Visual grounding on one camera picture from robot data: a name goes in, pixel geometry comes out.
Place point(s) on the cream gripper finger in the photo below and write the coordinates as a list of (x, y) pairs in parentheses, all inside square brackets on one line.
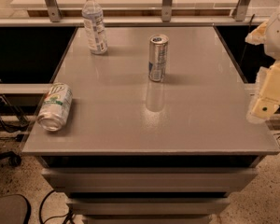
[(266, 100), (258, 35)]

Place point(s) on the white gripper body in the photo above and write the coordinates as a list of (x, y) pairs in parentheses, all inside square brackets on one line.
[(279, 36)]

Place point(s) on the silver green 7up can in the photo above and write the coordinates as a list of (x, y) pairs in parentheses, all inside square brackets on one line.
[(54, 111)]

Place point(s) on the tall silver energy drink can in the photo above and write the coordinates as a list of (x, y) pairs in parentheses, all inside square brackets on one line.
[(158, 50)]

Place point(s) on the grey drawer cabinet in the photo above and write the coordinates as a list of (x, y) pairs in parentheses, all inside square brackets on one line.
[(138, 152)]

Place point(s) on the clear plastic water bottle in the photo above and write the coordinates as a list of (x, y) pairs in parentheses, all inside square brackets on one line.
[(94, 25)]

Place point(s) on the black office chair base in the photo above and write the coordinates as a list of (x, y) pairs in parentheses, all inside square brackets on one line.
[(14, 159)]

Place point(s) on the grey chair seat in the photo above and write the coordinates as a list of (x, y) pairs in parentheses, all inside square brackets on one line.
[(14, 209)]

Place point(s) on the right metal bracket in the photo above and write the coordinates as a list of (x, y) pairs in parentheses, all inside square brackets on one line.
[(241, 9)]

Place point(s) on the metal bracket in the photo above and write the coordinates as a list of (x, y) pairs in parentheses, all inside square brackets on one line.
[(241, 9), (166, 10), (53, 10)]

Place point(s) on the middle metal bracket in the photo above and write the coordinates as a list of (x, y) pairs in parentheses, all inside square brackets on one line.
[(166, 10)]

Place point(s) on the left metal bracket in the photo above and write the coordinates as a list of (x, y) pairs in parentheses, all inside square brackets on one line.
[(53, 10)]

